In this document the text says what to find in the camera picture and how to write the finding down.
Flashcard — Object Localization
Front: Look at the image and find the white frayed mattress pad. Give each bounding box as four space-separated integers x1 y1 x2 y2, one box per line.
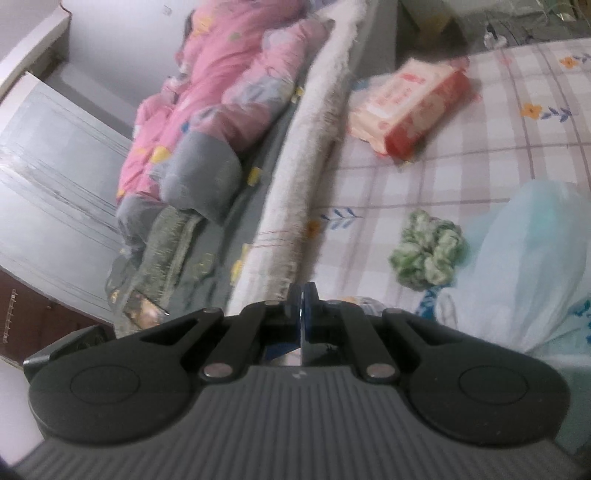
226 1 378 314

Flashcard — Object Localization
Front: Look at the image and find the dark green bed sheet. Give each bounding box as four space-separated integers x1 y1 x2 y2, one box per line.
105 71 298 337

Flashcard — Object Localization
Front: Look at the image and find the black smartphone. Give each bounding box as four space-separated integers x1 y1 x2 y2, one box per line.
123 290 169 329

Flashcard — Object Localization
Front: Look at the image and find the green white knitted scrunchie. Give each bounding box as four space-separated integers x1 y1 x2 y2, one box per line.
389 209 467 291

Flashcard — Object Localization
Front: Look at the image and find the green patterned pillow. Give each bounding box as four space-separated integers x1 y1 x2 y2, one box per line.
131 206 204 309

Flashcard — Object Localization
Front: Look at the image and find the white plastic bag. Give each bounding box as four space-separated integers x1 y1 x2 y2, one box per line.
435 180 590 354

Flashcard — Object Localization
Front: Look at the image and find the red pink tissue pack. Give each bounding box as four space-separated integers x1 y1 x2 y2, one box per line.
349 59 472 162

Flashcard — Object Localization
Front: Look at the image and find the white cabinet door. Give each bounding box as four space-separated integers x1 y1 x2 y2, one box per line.
1 73 130 322

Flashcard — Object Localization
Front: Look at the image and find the pink grey quilt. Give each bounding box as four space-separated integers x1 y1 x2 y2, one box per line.
116 1 331 247

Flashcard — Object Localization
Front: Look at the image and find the plaid floral table cloth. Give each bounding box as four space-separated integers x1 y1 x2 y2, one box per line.
300 39 590 310

